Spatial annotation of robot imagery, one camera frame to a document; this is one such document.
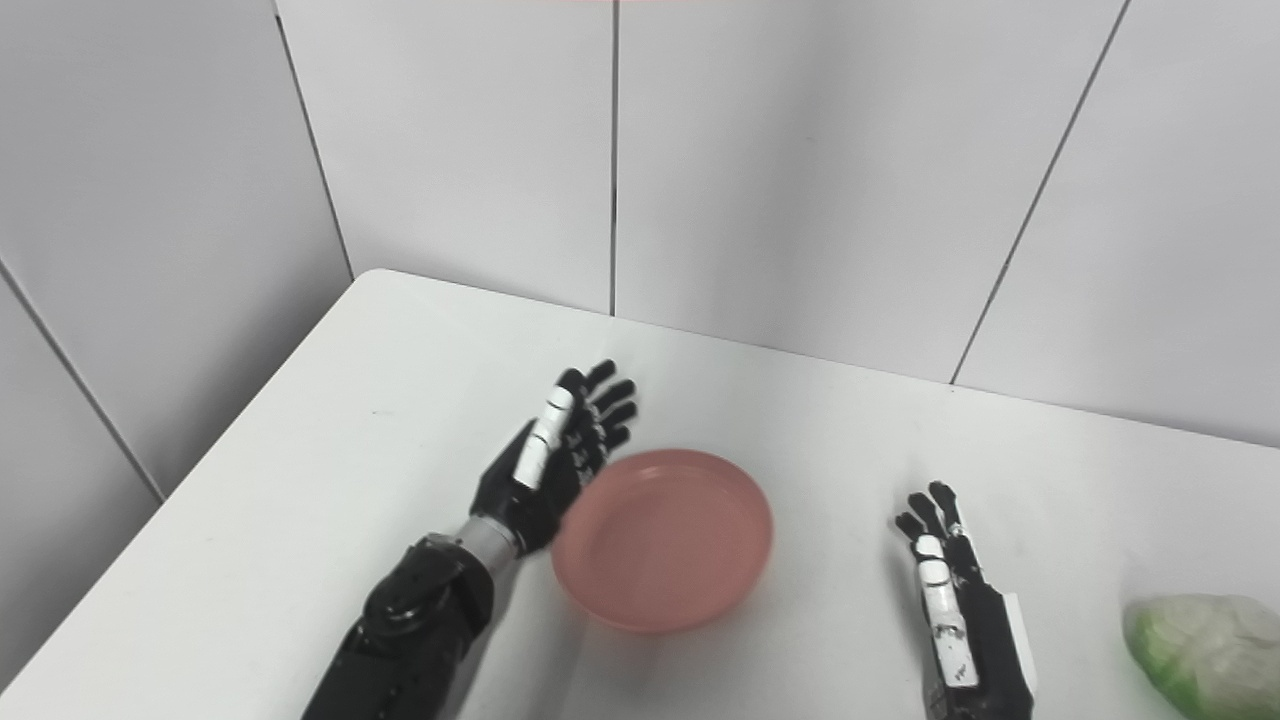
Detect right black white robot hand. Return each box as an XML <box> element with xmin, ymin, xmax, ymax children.
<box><xmin>894</xmin><ymin>481</ymin><xmax>1037</xmax><ymax>720</ymax></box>

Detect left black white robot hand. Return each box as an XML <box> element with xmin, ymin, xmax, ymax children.
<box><xmin>470</xmin><ymin>359</ymin><xmax>639</xmax><ymax>557</ymax></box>

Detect pink round plate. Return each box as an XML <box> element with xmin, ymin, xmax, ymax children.
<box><xmin>551</xmin><ymin>449</ymin><xmax>774</xmax><ymax>635</ymax></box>

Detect green white cabbage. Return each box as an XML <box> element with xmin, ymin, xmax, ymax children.
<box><xmin>1122</xmin><ymin>594</ymin><xmax>1280</xmax><ymax>720</ymax></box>

